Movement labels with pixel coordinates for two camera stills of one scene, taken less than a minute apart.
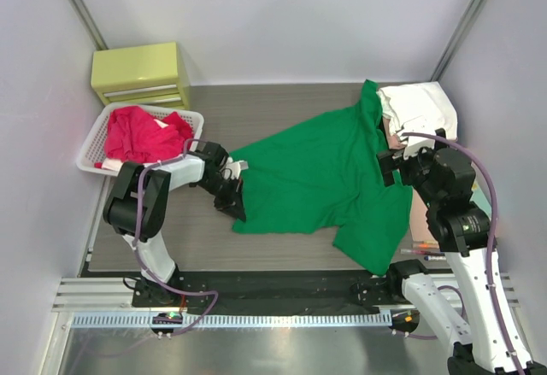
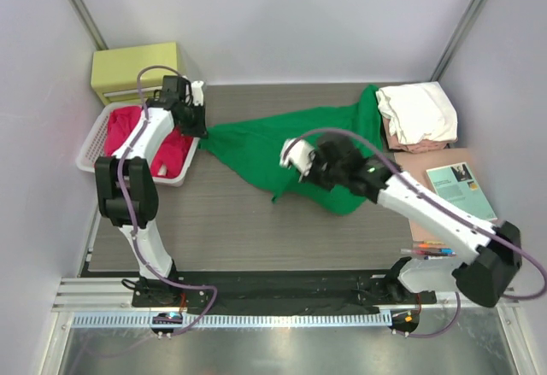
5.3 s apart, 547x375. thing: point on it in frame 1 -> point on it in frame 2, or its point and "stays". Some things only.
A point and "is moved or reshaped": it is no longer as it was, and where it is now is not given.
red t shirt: [134, 134] stays
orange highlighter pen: [428, 246] stays
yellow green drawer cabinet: [146, 75] stays
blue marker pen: [421, 252] stays
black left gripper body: [219, 185] -> [192, 115]
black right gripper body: [413, 172] -> [323, 175]
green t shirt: [324, 174] is moved or reshaped
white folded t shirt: [420, 108] stays
